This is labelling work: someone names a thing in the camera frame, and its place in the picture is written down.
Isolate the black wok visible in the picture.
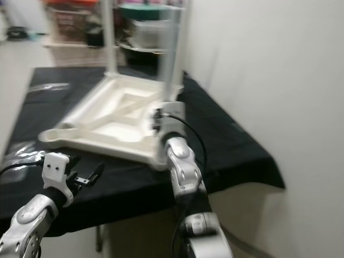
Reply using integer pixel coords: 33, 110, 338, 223
118, 40, 173, 62

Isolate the black tablecloth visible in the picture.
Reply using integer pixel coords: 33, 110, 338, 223
0, 66, 285, 237

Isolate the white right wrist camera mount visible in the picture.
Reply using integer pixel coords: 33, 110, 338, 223
160, 101, 188, 135

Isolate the orange-lid storage box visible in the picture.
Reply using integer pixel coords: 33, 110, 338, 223
43, 0, 103, 44

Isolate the crumpled clear plastic wrap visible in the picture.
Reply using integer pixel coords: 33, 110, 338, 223
3, 141, 46, 173

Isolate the patterned cloth covered stand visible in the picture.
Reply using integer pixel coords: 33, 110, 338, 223
46, 43, 108, 66

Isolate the clear plastic container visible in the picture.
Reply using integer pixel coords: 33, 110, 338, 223
132, 19, 175, 48

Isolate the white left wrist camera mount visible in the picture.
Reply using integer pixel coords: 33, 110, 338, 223
43, 152, 73, 207

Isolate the flat clear plastic wrap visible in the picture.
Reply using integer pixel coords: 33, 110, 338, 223
30, 82, 70, 93

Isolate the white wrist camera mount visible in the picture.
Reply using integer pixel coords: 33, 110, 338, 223
43, 152, 73, 207
160, 101, 188, 135

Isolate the black coiled cable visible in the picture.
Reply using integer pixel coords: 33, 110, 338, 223
6, 28, 27, 41

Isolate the green pot lid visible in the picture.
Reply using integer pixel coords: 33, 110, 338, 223
121, 3, 167, 21

